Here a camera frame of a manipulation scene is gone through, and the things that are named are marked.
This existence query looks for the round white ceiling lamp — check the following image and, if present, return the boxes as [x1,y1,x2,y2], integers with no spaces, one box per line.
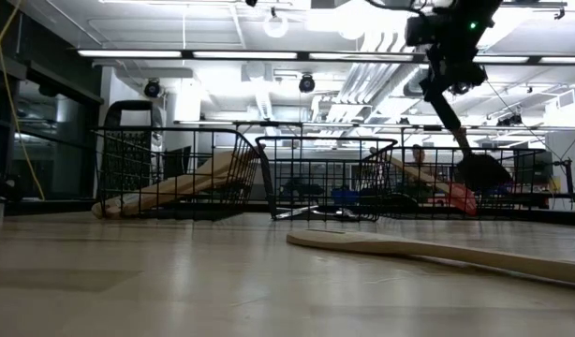
[263,7,289,39]

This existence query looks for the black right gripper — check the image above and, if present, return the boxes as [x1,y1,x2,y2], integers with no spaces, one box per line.
[419,22,488,104]

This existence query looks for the blue storage bin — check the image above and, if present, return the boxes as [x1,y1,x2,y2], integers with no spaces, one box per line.
[331,186,360,206]

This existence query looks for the black turner spatula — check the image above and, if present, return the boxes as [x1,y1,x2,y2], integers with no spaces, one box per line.
[425,88,514,192]

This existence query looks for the wooden fork spatula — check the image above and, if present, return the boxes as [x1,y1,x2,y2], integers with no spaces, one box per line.
[109,147,261,212]

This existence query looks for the black metal rig frame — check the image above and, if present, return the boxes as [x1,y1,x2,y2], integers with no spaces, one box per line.
[0,196,575,226]

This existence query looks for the black wire basket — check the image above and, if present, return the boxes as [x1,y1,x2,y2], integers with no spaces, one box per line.
[357,145,538,220]
[254,135,399,223]
[91,125,264,221]

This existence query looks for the white poster board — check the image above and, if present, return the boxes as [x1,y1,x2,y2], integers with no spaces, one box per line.
[544,129,575,212]

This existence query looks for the person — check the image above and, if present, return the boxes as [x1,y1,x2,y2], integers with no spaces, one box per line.
[406,143,432,188]

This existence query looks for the slotted wooden spoon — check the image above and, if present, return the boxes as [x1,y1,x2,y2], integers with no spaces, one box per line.
[286,227,575,287]

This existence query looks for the black mesh box grater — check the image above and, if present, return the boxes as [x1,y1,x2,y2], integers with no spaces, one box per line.
[103,99,165,212]

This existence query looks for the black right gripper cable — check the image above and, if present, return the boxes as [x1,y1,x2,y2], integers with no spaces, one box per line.
[364,0,429,15]

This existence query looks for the yellow hanging cable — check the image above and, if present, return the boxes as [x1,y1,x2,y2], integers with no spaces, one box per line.
[0,0,46,202]

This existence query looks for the silver ventilation duct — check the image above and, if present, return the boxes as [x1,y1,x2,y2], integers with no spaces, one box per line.
[399,60,438,98]

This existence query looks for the black ceiling spotlight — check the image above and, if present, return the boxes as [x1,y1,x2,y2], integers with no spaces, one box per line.
[143,78,163,99]
[298,73,317,94]

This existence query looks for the long ceiling light strip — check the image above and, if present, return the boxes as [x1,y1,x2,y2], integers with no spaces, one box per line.
[76,48,575,66]

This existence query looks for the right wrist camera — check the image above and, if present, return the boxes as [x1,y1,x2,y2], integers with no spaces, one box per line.
[404,12,441,48]

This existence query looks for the black background monitor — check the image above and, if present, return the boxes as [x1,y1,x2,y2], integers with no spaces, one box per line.
[514,149,554,186]

